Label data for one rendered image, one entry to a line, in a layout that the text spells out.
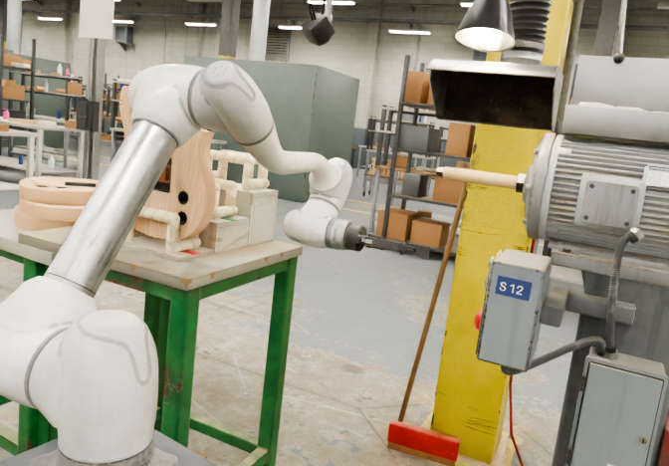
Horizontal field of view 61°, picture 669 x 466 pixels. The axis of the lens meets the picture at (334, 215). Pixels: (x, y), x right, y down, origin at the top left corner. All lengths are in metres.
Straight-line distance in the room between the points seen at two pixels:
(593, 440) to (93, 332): 0.99
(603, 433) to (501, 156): 1.27
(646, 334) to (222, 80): 1.02
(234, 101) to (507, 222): 1.42
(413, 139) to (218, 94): 5.34
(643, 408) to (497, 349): 0.33
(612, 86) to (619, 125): 0.18
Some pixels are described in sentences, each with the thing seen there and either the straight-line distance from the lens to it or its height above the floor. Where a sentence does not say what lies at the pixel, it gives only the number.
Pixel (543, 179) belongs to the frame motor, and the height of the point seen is 1.27.
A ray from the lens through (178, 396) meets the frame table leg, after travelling 1.55.
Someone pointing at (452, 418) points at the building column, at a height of 0.17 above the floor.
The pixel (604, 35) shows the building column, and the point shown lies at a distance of 10.49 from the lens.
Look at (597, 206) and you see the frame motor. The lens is 1.29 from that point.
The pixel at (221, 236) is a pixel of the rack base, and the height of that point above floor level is 0.98.
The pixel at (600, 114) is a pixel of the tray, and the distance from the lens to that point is 1.35.
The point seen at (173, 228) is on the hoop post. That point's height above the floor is 1.01.
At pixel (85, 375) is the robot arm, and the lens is 1.00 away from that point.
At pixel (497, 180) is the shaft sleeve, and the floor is 1.25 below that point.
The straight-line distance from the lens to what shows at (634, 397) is 1.31.
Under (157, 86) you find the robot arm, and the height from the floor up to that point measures 1.37.
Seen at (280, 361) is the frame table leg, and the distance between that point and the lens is 1.96.
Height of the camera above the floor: 1.33
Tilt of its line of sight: 9 degrees down
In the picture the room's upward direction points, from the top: 7 degrees clockwise
